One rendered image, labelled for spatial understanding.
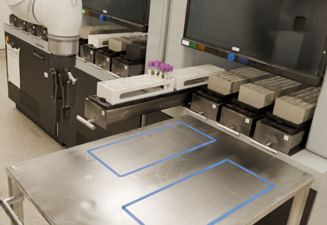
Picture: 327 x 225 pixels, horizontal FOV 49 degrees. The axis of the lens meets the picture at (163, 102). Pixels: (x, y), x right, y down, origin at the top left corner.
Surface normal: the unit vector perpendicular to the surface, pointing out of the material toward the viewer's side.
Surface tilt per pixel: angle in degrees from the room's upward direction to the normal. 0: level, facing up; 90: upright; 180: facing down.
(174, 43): 90
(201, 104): 90
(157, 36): 90
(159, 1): 90
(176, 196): 0
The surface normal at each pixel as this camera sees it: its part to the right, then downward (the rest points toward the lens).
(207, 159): 0.10, -0.93
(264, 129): -0.73, 0.18
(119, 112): 0.67, 0.33
